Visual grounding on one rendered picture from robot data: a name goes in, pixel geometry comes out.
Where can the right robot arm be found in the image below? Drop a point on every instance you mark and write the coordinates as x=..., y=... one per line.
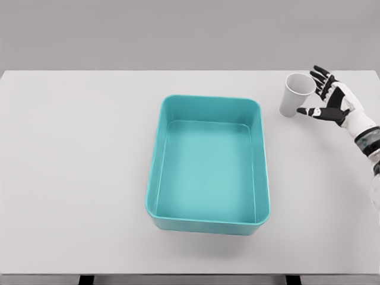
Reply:
x=368, y=130

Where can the teal rectangular plastic basket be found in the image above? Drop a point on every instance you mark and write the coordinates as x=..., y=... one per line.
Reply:
x=207, y=166

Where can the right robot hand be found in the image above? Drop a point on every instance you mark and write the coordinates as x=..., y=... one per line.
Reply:
x=335, y=101

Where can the white paper cup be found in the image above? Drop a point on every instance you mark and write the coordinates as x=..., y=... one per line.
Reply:
x=292, y=95

